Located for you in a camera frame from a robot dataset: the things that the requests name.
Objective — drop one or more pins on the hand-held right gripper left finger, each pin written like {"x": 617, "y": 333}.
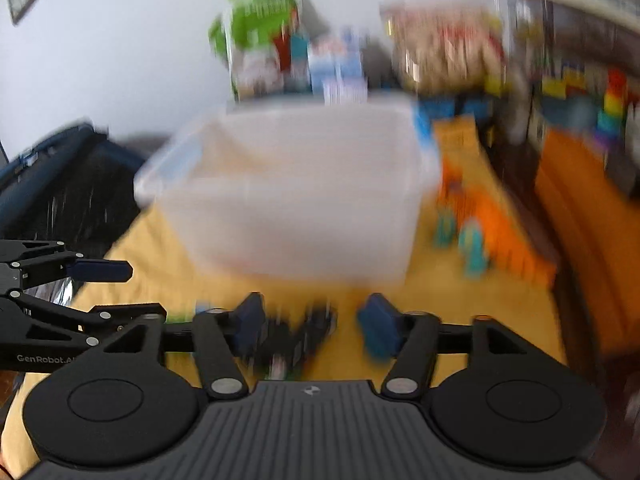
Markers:
{"x": 249, "y": 322}

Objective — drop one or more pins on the green and white package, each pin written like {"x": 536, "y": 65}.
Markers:
{"x": 255, "y": 30}

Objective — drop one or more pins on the yellow desktop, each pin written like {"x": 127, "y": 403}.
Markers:
{"x": 330, "y": 302}

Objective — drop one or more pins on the translucent plastic storage box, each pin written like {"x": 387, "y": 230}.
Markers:
{"x": 295, "y": 190}

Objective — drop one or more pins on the beige snack bag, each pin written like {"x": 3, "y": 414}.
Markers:
{"x": 440, "y": 45}

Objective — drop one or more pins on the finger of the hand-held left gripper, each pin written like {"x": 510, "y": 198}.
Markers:
{"x": 107, "y": 316}
{"x": 102, "y": 270}

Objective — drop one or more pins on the black object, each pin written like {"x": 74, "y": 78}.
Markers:
{"x": 300, "y": 337}

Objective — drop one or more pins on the dark blue bag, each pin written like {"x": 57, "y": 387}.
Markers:
{"x": 70, "y": 180}

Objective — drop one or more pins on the dark shelf with books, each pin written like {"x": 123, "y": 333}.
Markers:
{"x": 575, "y": 20}

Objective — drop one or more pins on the blue and white carton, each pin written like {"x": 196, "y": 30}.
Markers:
{"x": 336, "y": 67}

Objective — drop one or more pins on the rainbow stacking toy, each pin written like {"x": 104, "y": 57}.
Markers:
{"x": 614, "y": 105}

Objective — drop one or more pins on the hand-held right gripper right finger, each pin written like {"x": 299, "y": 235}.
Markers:
{"x": 378, "y": 330}

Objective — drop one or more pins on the orange chair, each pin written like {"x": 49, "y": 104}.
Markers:
{"x": 590, "y": 240}

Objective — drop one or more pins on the silver foil wrapper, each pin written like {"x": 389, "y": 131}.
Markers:
{"x": 52, "y": 296}

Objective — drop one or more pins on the orange toy track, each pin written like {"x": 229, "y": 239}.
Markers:
{"x": 505, "y": 240}

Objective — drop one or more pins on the teal toy figure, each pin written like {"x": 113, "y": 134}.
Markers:
{"x": 474, "y": 247}
{"x": 445, "y": 227}

